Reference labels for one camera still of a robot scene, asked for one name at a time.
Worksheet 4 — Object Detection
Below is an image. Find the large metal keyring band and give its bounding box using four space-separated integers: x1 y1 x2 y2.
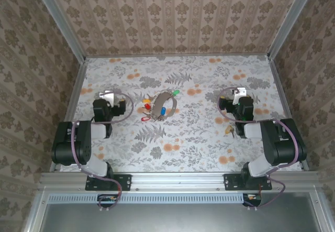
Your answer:
151 90 181 122

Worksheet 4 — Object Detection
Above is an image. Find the grey metal panel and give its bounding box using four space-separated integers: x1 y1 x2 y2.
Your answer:
25 191 335 232

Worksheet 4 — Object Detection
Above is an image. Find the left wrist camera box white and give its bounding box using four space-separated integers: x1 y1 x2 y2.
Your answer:
99 90 116 105

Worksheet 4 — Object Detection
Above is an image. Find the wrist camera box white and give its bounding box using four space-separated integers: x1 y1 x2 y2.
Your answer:
232 87 247 99
99 90 116 105

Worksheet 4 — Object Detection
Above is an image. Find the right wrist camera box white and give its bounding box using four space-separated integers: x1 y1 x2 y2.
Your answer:
232 87 247 99

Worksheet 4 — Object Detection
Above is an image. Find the aluminium table side rail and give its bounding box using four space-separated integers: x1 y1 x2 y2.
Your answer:
49 58 87 172
269 58 311 171

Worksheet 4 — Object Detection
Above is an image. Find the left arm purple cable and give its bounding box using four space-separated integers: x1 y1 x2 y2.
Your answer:
71 91 135 212

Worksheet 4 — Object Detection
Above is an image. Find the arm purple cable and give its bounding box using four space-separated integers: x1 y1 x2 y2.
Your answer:
71 91 135 212
217 86 300 212

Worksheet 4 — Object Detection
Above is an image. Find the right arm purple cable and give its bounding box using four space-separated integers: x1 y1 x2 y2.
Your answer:
217 86 300 212

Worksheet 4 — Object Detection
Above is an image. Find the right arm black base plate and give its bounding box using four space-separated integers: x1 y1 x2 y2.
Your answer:
224 173 272 191

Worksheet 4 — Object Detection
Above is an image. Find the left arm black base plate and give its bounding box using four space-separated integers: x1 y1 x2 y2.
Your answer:
85 173 131 191

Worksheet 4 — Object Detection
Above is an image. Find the aluminium mounting rail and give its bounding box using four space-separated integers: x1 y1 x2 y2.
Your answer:
39 171 319 191

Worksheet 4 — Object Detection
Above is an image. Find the aluminium frame post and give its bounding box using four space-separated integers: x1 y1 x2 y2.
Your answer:
266 0 320 60
30 0 87 63

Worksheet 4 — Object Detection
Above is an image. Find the grey slotted cable duct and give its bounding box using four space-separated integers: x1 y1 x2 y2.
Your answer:
48 193 244 204

